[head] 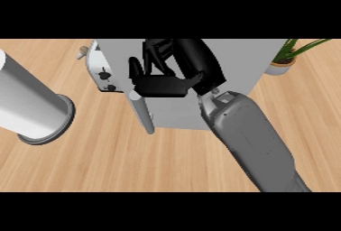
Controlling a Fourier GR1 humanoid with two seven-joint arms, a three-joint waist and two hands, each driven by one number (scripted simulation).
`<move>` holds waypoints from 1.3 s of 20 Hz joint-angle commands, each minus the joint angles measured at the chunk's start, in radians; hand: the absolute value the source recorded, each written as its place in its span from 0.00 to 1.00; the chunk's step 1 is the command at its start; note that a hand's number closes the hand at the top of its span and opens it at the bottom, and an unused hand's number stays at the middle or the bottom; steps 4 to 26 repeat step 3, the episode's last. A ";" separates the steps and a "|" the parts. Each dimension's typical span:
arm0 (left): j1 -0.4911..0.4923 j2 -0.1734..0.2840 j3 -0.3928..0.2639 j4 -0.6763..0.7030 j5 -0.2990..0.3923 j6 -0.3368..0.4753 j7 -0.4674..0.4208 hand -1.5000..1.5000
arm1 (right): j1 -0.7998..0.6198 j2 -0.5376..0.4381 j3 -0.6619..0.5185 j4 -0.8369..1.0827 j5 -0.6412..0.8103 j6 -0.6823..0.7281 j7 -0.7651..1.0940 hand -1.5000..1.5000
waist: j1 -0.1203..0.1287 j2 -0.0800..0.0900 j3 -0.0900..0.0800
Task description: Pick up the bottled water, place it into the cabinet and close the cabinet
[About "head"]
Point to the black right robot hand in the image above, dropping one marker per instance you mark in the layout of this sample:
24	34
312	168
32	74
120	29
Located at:
160	85

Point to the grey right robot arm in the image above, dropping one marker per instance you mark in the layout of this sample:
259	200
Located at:
249	135

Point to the white appliance with black knobs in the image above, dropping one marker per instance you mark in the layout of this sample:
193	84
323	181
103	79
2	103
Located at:
98	64

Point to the green plant in white pot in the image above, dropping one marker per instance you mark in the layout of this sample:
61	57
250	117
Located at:
281	64

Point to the white cylinder with grey rim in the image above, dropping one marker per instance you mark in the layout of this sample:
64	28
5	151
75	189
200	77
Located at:
27	105

